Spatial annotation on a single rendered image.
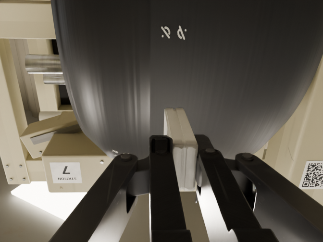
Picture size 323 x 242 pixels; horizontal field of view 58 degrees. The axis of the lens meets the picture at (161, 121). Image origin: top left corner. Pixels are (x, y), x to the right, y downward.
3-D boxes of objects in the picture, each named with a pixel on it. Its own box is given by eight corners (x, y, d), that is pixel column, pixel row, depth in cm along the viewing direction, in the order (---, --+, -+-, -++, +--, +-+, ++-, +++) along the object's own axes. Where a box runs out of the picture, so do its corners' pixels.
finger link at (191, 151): (184, 144, 16) (198, 144, 16) (174, 107, 22) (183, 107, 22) (182, 192, 17) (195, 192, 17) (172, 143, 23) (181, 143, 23)
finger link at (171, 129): (182, 192, 17) (169, 192, 17) (172, 143, 23) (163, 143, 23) (184, 144, 16) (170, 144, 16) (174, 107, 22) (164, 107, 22)
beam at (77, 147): (241, 155, 90) (234, 193, 97) (222, 117, 112) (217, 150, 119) (39, 156, 87) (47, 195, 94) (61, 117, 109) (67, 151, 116)
